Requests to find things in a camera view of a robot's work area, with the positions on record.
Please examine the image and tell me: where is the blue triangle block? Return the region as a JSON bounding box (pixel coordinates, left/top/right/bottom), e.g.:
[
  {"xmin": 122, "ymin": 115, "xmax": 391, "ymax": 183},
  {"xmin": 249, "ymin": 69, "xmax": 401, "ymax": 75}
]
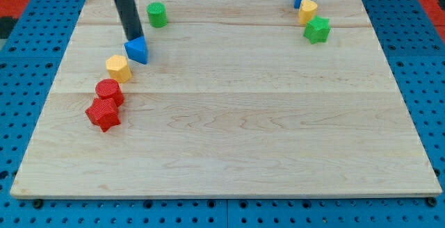
[{"xmin": 124, "ymin": 36, "xmax": 149, "ymax": 65}]

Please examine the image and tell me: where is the light wooden board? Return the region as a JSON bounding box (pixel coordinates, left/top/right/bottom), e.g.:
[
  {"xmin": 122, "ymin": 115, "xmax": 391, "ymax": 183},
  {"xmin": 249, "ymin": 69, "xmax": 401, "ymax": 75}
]
[{"xmin": 10, "ymin": 0, "xmax": 442, "ymax": 200}]

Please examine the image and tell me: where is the yellow hexagon block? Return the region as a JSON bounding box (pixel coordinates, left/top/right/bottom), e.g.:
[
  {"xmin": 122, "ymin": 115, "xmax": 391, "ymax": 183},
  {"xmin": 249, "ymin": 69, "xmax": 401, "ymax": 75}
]
[{"xmin": 106, "ymin": 55, "xmax": 132, "ymax": 83}]

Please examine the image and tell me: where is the green cylinder block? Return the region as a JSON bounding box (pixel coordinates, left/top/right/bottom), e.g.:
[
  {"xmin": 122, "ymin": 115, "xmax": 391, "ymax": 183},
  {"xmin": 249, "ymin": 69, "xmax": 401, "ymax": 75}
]
[{"xmin": 147, "ymin": 2, "xmax": 168, "ymax": 28}]

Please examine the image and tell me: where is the red cylinder block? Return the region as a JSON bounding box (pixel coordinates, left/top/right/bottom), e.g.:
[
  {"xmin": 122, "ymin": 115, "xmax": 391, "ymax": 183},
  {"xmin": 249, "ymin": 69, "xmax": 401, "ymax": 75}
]
[{"xmin": 95, "ymin": 79, "xmax": 124, "ymax": 106}]

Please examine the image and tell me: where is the green star block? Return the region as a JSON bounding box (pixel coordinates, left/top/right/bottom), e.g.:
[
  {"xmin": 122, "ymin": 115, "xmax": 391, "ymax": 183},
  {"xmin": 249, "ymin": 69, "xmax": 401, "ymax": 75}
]
[{"xmin": 303, "ymin": 15, "xmax": 331, "ymax": 44}]

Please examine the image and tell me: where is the red star block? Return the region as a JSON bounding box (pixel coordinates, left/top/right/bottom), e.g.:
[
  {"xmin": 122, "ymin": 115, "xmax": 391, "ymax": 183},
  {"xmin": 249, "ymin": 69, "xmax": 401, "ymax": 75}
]
[{"xmin": 85, "ymin": 98, "xmax": 121, "ymax": 132}]

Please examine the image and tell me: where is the yellow heart block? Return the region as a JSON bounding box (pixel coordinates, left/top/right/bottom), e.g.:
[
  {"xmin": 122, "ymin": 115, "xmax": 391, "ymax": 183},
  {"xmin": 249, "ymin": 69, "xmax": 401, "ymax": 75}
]
[{"xmin": 298, "ymin": 0, "xmax": 318, "ymax": 25}]

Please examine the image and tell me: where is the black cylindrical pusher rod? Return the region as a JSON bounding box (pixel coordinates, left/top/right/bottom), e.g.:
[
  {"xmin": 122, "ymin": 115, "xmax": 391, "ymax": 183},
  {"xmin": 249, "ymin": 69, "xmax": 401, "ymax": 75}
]
[{"xmin": 114, "ymin": 0, "xmax": 143, "ymax": 41}]

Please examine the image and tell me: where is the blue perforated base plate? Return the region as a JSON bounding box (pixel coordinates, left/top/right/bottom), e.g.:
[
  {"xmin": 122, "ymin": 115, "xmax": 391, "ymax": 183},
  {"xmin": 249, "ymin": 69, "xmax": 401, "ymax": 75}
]
[{"xmin": 1, "ymin": 0, "xmax": 444, "ymax": 227}]

